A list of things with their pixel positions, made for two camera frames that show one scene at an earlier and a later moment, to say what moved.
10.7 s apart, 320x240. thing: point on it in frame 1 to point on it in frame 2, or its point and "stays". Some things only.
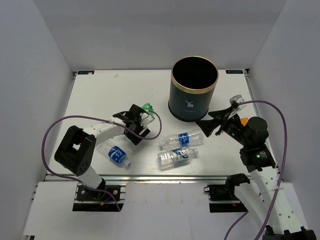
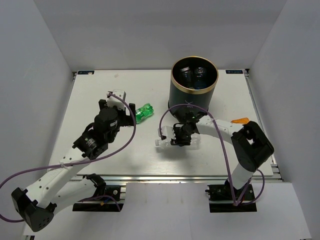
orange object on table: [244, 120] stays
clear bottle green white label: [175, 157] to [185, 77]
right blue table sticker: [234, 71] stays
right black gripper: [208, 125] to [178, 141]
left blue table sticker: [86, 72] stays
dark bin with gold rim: [193, 81] stays
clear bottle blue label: [114, 153] to [200, 78]
